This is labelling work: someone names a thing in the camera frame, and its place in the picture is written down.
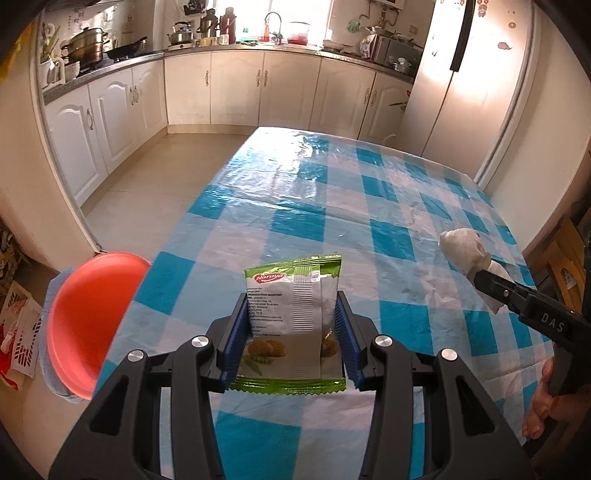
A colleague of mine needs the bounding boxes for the kitchen window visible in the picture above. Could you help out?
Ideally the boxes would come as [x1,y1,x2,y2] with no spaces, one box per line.
[270,0,334,42]

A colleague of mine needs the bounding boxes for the red plastic basin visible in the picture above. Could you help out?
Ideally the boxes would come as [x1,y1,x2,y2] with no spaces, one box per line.
[46,251,153,401]

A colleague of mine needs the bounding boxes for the dark red thermos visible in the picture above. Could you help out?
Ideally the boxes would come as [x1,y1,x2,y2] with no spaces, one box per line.
[219,7,238,43]

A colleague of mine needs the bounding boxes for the white plastic pitcher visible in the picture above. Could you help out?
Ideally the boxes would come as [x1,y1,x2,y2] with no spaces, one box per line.
[39,58,65,88]

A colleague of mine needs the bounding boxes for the green snack packet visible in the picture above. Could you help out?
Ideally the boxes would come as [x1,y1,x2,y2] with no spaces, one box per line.
[229,252,347,397]

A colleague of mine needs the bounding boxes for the white kitchen base cabinets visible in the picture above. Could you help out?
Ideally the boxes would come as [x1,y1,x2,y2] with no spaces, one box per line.
[44,48,416,208]

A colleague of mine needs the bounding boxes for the white red plastic bag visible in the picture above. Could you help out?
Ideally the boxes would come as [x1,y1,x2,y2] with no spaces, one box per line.
[0,281,44,391]

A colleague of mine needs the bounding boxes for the light blue plastic basin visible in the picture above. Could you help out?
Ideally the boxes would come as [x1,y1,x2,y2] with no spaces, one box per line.
[39,267,81,405]

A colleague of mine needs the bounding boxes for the white paper towel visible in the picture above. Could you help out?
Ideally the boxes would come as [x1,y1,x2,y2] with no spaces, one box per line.
[438,227,518,315]

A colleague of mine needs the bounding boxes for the white refrigerator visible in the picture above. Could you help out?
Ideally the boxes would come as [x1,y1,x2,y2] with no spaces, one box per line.
[399,0,541,183]

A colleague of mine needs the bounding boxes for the dark patterned cloth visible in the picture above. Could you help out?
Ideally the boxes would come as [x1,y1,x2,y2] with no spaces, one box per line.
[0,224,28,278]

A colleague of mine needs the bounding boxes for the black frying pan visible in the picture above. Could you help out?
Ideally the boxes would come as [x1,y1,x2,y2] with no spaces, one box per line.
[105,36,148,61]

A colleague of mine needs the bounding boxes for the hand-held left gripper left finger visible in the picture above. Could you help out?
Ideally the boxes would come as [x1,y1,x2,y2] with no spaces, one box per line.
[48,292,252,480]

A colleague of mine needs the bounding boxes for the person's right hand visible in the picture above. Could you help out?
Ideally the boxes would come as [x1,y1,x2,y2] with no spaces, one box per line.
[522,357,574,440]

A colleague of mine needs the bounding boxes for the metal kettle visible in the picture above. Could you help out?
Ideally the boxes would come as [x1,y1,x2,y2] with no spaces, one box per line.
[167,21,195,46]

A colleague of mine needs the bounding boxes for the metal steamer pot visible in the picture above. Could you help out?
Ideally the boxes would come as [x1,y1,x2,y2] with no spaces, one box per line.
[61,27,109,65]

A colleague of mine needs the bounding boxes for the microwave oven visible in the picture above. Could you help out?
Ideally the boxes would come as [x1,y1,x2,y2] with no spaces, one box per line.
[369,34,423,70]

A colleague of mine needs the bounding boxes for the metal faucet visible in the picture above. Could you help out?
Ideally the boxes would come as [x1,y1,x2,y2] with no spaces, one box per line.
[264,11,283,44]

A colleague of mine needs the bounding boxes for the red bowl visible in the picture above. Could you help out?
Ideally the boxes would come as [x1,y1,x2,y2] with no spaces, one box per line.
[287,21,311,45]

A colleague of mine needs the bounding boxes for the blue white checkered tablecloth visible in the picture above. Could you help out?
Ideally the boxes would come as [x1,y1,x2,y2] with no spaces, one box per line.
[95,127,561,480]

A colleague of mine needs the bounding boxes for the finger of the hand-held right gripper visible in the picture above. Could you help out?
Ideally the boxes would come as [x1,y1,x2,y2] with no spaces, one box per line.
[475,279,527,320]
[471,269,539,301]

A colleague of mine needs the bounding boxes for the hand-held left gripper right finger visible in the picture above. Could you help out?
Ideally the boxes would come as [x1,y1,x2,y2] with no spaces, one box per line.
[336,291,532,480]

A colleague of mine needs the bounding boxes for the grey kitchen countertop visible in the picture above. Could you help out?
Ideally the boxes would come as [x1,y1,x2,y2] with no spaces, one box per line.
[42,44,416,104]

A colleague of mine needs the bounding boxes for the wooden chair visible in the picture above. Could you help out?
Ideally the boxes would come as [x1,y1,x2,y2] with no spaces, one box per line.
[540,217,591,301]

